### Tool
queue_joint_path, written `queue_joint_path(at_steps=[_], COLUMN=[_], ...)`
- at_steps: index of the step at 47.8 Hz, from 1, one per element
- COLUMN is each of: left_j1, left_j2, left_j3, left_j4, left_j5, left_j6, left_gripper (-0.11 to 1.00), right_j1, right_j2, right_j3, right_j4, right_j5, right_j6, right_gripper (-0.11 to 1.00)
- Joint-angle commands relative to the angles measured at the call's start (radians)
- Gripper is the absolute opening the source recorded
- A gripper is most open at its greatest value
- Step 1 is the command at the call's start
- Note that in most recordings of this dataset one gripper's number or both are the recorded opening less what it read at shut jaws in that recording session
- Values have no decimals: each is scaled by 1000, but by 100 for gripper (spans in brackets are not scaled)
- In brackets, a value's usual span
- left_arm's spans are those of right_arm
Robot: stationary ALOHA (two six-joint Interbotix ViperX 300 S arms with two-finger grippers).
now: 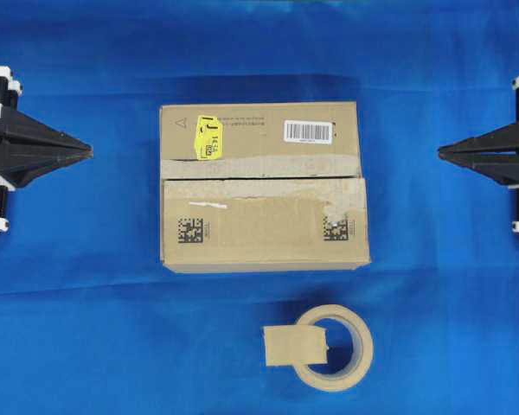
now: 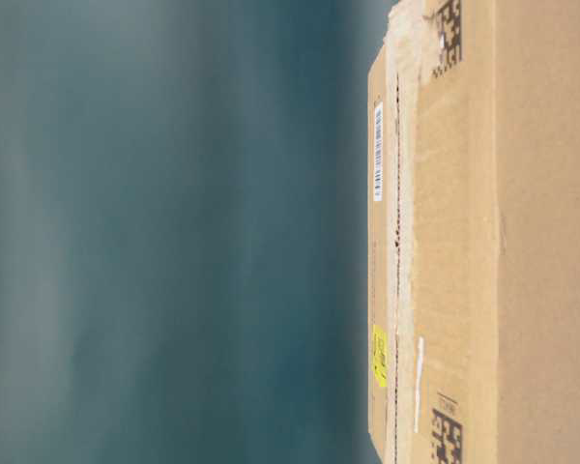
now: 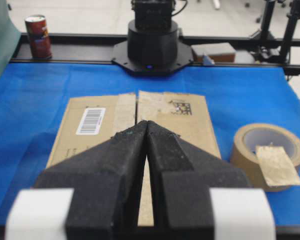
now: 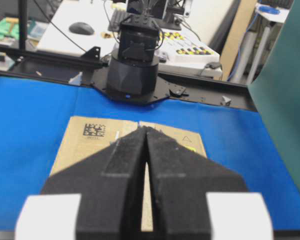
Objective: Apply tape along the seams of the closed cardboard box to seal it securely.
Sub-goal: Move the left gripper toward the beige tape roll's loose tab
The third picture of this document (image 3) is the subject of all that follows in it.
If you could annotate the black tripod stand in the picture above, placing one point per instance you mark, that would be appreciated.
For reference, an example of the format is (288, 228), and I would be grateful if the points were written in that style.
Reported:
(276, 36)

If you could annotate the small brown box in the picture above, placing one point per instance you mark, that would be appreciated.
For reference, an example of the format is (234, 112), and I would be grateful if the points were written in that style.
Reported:
(218, 52)

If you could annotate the brown tape strip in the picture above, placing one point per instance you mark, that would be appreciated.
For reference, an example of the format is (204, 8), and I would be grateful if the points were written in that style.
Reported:
(276, 166)

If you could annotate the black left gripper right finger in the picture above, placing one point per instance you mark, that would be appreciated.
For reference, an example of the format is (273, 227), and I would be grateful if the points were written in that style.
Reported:
(198, 196)

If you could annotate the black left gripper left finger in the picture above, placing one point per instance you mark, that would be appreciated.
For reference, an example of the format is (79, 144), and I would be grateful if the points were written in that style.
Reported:
(89, 196)

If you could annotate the black table edge rail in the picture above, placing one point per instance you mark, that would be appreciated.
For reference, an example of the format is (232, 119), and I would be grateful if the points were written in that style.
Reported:
(100, 49)

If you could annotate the brown packing tape roll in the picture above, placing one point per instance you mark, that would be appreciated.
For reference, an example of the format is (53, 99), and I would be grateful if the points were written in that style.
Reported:
(244, 145)

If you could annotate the brown cardboard box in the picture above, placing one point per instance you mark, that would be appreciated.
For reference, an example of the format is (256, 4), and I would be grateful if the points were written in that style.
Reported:
(92, 120)

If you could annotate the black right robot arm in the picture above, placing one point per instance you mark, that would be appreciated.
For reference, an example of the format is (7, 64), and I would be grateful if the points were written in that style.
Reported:
(153, 46)

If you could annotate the red snack can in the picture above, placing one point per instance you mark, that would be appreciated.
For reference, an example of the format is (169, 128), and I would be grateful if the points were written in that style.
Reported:
(37, 33)

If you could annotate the blue table cloth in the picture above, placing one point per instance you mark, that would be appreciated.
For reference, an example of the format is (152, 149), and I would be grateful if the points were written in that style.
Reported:
(34, 96)

